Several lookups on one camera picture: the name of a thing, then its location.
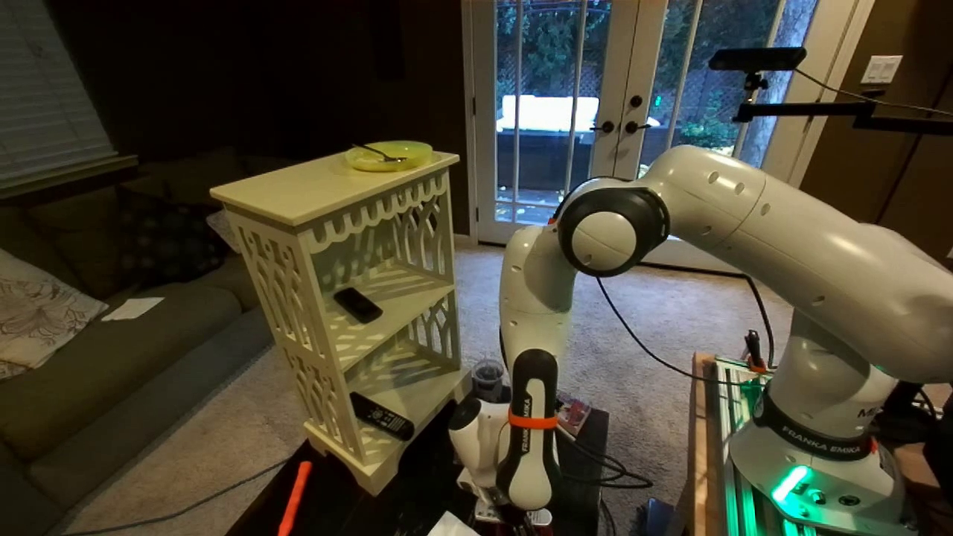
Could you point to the white paper sheet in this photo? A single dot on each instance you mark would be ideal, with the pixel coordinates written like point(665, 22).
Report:
point(132, 307)

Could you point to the grey translucent cup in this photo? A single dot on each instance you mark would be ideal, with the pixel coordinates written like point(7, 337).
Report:
point(486, 376)

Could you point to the black stand camera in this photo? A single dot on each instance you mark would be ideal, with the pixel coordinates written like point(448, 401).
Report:
point(756, 57)

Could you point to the long black remote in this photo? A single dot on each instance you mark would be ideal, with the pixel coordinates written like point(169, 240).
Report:
point(381, 418)

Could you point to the black coffee table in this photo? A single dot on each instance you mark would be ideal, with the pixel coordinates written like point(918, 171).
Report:
point(580, 479)

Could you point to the white French door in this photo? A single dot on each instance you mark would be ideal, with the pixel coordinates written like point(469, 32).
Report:
point(524, 120)

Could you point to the olive grey sofa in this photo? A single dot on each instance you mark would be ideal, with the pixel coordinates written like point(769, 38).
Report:
point(108, 369)

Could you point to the light patterned pillow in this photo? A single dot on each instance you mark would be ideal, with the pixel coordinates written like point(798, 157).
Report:
point(32, 315)

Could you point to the yellow-green plate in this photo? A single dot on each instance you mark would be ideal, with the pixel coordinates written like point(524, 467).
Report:
point(390, 157)

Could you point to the white light switch plate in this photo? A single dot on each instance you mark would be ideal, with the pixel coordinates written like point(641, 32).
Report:
point(883, 71)

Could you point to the small black remote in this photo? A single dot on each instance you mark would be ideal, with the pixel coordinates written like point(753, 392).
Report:
point(358, 306)

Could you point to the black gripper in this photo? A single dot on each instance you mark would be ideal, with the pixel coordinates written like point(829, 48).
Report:
point(478, 501)

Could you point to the dark blue bin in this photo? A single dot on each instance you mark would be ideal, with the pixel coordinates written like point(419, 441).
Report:
point(652, 519)

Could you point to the white lattice shelf unit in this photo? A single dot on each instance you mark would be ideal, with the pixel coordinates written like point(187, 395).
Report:
point(317, 188)

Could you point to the black camera stand boom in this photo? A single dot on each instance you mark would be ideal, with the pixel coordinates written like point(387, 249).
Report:
point(893, 114)

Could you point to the wooden robot mounting platform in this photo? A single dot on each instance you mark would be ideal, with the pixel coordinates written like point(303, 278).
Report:
point(705, 449)

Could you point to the dark dotted pillow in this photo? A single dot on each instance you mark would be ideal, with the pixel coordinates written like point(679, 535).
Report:
point(168, 242)

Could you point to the white paper napkin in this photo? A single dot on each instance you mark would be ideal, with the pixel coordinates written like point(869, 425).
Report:
point(451, 526)

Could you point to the dark spoon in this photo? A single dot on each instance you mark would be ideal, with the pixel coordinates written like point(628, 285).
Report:
point(375, 150)

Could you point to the white window blinds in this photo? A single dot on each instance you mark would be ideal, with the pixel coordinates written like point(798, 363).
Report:
point(44, 90)

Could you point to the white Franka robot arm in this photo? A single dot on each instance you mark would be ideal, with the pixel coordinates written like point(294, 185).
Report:
point(813, 269)

